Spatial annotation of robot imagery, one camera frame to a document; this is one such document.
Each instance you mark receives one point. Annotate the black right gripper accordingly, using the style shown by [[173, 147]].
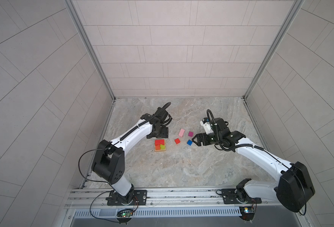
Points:
[[202, 136]]

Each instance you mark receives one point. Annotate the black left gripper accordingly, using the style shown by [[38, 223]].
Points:
[[164, 133]]

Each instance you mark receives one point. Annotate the red arch wood block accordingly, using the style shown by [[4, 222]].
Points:
[[160, 142]]

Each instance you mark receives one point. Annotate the pink wood block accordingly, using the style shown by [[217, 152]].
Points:
[[181, 133]]

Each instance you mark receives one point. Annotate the natural wood plank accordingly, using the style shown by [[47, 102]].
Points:
[[160, 150]]

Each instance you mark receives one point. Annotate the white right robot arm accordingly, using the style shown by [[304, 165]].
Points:
[[292, 185]]

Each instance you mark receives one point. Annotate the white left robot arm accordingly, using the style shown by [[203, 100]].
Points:
[[109, 160]]

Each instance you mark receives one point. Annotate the red wood cube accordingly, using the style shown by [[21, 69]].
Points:
[[177, 141]]

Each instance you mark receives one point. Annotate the right circuit board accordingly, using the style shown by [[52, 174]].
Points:
[[247, 210]]

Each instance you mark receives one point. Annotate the circuit board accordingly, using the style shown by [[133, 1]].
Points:
[[247, 210], [126, 213]]

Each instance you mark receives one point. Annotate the left circuit board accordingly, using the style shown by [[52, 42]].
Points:
[[126, 213]]

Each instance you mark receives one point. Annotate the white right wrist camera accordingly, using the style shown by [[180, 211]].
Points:
[[205, 123]]

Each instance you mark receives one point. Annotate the aluminium corner post right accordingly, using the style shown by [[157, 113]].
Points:
[[297, 4]]

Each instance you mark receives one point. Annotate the aluminium corner post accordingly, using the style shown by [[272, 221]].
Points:
[[84, 38], [297, 4]]

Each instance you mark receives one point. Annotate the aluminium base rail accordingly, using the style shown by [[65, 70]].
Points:
[[159, 203]]

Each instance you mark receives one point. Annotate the aluminium corner post left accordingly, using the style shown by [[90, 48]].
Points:
[[84, 38]]

